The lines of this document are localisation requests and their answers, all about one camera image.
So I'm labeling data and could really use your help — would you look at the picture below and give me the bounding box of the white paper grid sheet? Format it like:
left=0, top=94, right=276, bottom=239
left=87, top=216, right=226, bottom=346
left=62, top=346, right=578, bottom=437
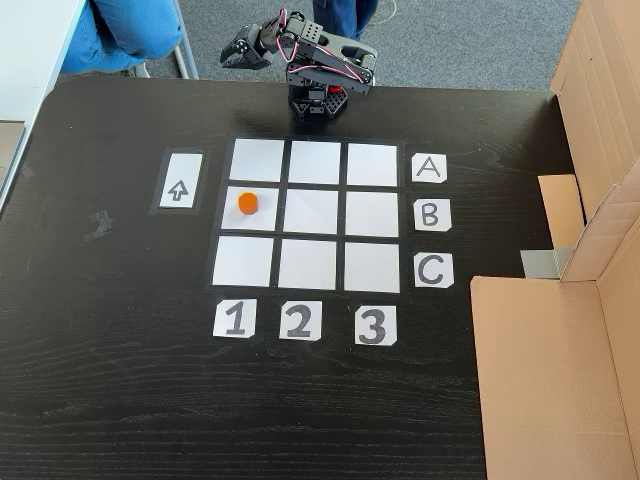
left=208, top=136, right=404, bottom=296

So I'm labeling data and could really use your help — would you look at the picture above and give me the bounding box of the metal table leg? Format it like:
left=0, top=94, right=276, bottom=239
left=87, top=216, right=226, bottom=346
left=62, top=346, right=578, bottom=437
left=171, top=0, right=200, bottom=80

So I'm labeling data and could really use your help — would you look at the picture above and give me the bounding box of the person in dark jacket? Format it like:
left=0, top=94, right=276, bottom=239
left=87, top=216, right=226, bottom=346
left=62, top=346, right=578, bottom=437
left=311, top=0, right=380, bottom=42

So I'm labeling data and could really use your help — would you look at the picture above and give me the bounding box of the person in blue trousers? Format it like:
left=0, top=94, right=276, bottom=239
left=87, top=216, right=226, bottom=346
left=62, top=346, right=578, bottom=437
left=57, top=0, right=186, bottom=77

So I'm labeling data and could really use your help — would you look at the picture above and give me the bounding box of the paper sheet with arrow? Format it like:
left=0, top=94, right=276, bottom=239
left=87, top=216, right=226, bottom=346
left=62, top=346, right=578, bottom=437
left=157, top=152, right=204, bottom=210

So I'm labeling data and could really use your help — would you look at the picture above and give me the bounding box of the white side table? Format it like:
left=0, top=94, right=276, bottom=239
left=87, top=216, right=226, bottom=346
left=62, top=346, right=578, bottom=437
left=0, top=0, right=89, bottom=214

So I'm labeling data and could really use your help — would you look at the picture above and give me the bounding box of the paper label letter A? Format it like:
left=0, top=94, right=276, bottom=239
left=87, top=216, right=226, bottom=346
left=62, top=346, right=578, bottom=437
left=411, top=153, right=448, bottom=185

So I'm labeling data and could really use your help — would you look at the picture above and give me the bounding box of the paper label letter B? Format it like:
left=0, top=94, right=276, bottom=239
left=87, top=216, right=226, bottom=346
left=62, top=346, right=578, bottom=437
left=413, top=198, right=453, bottom=232

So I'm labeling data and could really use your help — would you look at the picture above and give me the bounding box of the paper label number 1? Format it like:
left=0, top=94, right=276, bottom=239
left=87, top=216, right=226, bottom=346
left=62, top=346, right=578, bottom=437
left=212, top=298, right=258, bottom=340

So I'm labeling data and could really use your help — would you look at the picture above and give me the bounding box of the paper label number 2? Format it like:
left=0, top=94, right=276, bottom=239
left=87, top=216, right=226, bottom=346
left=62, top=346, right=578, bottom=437
left=278, top=300, right=324, bottom=342

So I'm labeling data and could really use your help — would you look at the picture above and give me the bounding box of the paper label letter C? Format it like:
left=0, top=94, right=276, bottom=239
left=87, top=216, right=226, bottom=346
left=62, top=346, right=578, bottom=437
left=413, top=252, right=455, bottom=289

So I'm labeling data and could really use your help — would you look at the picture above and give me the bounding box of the paper label number 3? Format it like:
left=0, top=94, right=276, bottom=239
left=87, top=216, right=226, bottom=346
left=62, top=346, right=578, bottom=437
left=354, top=305, right=399, bottom=346

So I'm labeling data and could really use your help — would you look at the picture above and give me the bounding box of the grey tape strip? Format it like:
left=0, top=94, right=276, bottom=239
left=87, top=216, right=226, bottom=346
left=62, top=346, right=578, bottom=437
left=519, top=246, right=572, bottom=280

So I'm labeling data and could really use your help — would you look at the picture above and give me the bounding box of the brown cardboard box screen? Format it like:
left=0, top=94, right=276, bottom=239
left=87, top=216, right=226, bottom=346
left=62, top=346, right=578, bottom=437
left=469, top=0, right=640, bottom=480

